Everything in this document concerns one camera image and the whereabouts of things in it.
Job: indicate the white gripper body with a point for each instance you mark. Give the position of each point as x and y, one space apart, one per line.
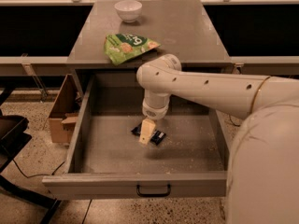
154 112

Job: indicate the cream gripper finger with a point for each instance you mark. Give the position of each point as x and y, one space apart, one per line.
147 129

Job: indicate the dark blue snack bar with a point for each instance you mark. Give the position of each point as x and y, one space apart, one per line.
156 138

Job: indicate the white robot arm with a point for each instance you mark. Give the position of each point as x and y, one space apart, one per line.
262 185

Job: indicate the open grey drawer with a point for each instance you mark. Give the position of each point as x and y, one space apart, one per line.
105 160

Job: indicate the grey cabinet counter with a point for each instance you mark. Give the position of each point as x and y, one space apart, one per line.
182 27

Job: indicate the green snack bag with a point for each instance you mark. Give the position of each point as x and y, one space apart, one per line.
121 48

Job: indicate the cardboard box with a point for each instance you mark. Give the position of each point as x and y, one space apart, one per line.
63 116

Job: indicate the white bowl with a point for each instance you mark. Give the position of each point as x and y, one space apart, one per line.
128 10

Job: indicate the black metal stand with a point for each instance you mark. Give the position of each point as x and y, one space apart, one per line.
39 157

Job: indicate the black drawer handle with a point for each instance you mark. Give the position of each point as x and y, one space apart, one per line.
153 191

